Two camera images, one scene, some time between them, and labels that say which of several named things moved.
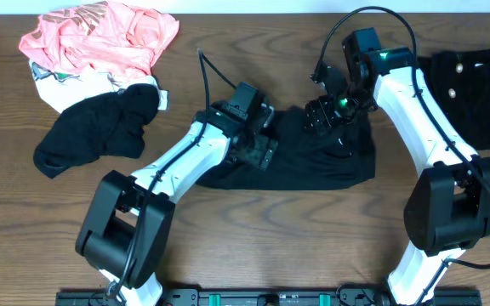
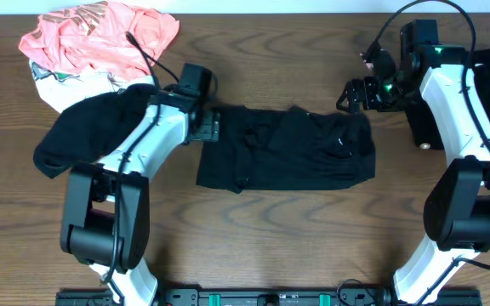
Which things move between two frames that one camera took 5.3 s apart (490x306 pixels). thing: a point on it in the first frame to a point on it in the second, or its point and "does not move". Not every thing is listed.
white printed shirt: x=59 y=88 does not move
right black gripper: x=315 y=108 to x=371 y=102
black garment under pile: x=111 y=125 does not move
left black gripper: x=258 y=149 to x=211 y=126
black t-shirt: x=304 y=161 does not move
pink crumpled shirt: x=106 y=36 does not move
